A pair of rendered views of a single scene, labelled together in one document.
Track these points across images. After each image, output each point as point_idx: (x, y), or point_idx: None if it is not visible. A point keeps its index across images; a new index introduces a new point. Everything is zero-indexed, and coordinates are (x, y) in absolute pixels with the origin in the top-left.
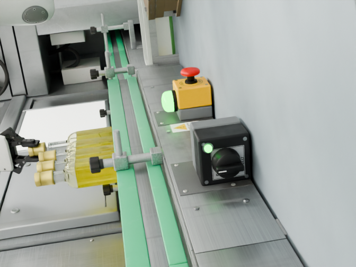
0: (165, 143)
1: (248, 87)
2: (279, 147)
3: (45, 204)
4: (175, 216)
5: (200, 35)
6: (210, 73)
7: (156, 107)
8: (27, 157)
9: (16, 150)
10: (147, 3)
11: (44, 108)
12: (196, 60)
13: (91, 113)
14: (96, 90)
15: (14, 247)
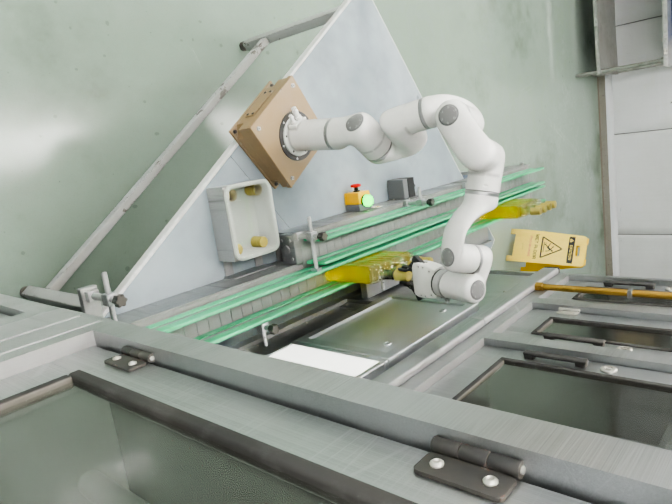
0: (396, 203)
1: (392, 162)
2: (412, 167)
3: (419, 309)
4: (424, 209)
5: (332, 174)
6: (348, 188)
7: (361, 213)
8: (411, 281)
9: (413, 282)
10: (298, 170)
11: None
12: (321, 197)
13: None
14: None
15: None
